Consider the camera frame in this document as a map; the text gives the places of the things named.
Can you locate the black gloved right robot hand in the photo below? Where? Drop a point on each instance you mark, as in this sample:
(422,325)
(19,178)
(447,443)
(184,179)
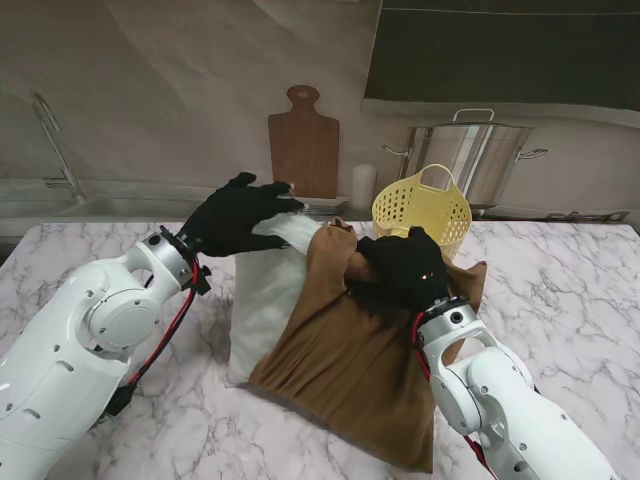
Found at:
(405,270)

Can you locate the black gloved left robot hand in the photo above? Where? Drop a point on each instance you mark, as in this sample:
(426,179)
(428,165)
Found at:
(235,220)

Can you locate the white pillow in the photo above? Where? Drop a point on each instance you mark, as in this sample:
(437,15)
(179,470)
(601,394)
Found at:
(270,290)

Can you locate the brown pillowcase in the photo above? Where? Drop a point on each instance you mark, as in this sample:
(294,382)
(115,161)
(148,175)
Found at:
(360,360)

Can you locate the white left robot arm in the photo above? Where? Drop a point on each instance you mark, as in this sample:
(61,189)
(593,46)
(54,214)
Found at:
(85,350)

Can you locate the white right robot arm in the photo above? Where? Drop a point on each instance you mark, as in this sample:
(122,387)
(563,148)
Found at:
(500,390)

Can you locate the yellow perforated laundry basket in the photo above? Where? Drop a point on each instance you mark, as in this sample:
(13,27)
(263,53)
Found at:
(435,210)

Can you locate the stack of white plates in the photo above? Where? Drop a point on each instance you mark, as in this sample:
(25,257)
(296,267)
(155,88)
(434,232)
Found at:
(330,206)

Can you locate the brown wooden cutting board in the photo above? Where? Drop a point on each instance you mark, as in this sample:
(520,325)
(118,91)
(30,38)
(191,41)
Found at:
(302,145)

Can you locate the steel kitchen sink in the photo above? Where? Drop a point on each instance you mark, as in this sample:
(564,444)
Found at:
(125,206)

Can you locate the large steel stockpot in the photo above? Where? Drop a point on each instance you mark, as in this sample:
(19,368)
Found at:
(480,155)

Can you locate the chrome kitchen faucet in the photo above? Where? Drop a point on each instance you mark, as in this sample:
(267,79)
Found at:
(76,190)

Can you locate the black stove grate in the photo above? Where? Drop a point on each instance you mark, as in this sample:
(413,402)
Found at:
(590,216)

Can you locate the dark range hood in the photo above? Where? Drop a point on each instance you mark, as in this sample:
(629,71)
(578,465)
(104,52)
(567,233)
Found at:
(500,50)

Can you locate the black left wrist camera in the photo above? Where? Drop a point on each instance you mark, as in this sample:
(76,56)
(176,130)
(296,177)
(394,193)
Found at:
(200,282)

